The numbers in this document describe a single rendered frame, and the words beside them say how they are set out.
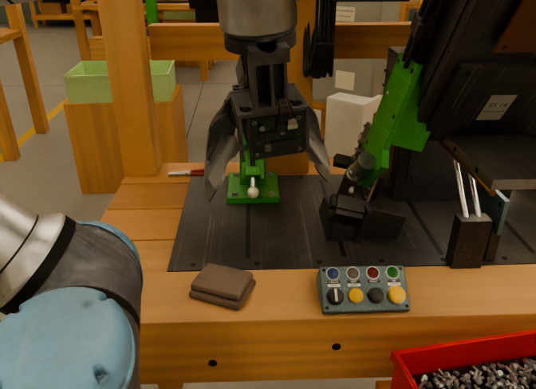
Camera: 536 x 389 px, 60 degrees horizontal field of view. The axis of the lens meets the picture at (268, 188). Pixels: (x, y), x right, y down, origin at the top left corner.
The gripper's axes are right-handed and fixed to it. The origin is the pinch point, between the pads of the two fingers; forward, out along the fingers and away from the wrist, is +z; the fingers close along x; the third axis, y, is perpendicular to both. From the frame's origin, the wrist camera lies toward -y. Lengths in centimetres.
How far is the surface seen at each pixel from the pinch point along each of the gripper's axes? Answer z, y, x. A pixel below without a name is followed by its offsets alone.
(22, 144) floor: 143, -326, -154
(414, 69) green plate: -1.8, -26.9, 32.2
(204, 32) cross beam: 1, -78, -2
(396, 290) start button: 27.2, -3.0, 21.1
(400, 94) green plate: 3.4, -28.5, 30.7
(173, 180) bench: 37, -64, -17
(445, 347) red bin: 28.2, 8.5, 24.0
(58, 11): 178, -996, -249
